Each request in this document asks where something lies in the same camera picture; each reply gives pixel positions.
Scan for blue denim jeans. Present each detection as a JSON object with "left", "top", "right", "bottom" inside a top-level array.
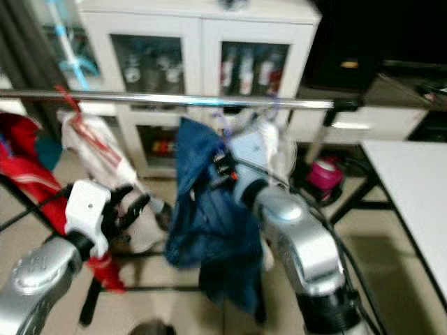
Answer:
[{"left": 164, "top": 115, "right": 270, "bottom": 325}]

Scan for white collared shirt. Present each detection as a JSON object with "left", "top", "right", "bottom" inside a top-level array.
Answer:
[{"left": 59, "top": 110, "right": 175, "bottom": 252}]

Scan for red wire hanger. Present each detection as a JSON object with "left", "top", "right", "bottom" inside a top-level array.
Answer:
[{"left": 52, "top": 85, "right": 123, "bottom": 172}]

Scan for red and yellow box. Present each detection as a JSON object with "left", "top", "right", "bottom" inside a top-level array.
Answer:
[{"left": 145, "top": 138, "right": 179, "bottom": 160}]

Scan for chrome clothes rack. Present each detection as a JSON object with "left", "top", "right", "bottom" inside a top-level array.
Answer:
[{"left": 0, "top": 87, "right": 364, "bottom": 329}]

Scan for red shirt white stripes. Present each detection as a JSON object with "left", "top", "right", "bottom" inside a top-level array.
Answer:
[{"left": 0, "top": 112, "right": 126, "bottom": 294}]

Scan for pink container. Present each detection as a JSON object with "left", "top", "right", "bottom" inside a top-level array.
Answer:
[{"left": 304, "top": 157, "right": 343, "bottom": 193}]

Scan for grey robot left foot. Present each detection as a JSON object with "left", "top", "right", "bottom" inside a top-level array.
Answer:
[{"left": 129, "top": 320, "right": 175, "bottom": 335}]

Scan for white glass door cabinet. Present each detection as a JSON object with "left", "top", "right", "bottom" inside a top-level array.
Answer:
[{"left": 73, "top": 0, "right": 322, "bottom": 179}]

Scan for grey topped low cabinet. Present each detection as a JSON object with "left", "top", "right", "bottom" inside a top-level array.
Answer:
[{"left": 286, "top": 73, "right": 447, "bottom": 144}]

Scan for teal and white mop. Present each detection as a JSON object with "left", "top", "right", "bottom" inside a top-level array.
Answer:
[{"left": 45, "top": 0, "right": 102, "bottom": 91}]

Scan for grey curtain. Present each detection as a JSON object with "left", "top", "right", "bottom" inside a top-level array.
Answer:
[{"left": 0, "top": 0, "right": 57, "bottom": 91}]

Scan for large black appliance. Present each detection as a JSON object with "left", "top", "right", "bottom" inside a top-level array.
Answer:
[{"left": 304, "top": 0, "right": 447, "bottom": 91}]

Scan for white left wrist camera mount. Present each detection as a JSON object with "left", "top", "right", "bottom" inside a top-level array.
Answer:
[{"left": 65, "top": 179, "right": 115, "bottom": 258}]

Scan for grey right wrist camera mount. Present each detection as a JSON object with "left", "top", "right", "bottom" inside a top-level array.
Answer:
[{"left": 230, "top": 129, "right": 277, "bottom": 186}]

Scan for blue wire hanger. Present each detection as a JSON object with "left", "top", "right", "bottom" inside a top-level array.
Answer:
[{"left": 0, "top": 133, "right": 16, "bottom": 160}]

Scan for black metal table frame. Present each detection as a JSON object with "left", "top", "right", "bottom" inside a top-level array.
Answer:
[{"left": 328, "top": 161, "right": 447, "bottom": 315}]

